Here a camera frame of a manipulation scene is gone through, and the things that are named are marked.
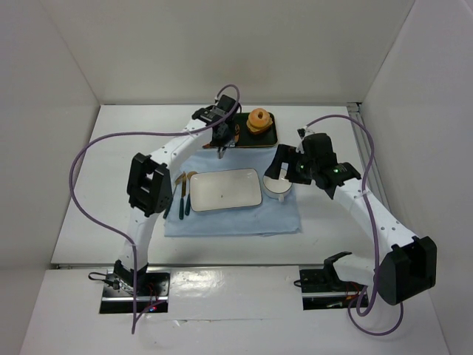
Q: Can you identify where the purple cable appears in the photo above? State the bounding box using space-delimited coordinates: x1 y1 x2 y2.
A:
69 84 242 335
302 114 404 336

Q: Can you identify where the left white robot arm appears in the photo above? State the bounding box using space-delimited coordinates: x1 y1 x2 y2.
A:
114 95 239 288

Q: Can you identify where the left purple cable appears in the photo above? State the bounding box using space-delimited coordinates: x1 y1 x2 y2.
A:
69 84 242 335

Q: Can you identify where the white bowl with handle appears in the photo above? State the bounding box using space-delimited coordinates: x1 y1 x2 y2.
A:
262 169 293 203

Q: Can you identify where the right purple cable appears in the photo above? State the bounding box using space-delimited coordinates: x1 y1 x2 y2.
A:
302 114 404 336

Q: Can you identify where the light blue cloth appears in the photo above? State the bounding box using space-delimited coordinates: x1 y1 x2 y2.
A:
164 148 302 237

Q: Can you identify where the bagel sandwich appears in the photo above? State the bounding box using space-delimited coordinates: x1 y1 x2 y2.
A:
246 108 273 135

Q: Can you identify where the white rectangular plate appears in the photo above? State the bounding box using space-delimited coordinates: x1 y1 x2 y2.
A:
190 169 262 212

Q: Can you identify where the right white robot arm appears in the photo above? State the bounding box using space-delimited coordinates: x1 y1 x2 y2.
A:
265 133 438 305

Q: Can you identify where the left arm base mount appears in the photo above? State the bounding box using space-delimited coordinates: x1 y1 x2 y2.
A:
88 268 171 314

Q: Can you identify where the dark green tray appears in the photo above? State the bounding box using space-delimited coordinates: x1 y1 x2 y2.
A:
234 112 278 148

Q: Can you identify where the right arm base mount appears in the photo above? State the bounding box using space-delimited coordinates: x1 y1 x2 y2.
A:
293 268 364 311

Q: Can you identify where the gold fork green handle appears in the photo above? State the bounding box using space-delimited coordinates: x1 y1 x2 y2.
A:
163 172 185 220

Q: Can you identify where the gold spoon green handle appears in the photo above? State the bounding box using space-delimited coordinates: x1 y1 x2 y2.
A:
184 171 197 216

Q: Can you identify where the gold knife green handle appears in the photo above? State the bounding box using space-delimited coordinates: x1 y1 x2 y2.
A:
179 172 187 220

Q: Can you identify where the aluminium rail right side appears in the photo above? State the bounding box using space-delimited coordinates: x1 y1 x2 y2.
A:
347 102 391 211

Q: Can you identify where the striped bread roll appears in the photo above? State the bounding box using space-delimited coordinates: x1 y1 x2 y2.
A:
234 124 240 143

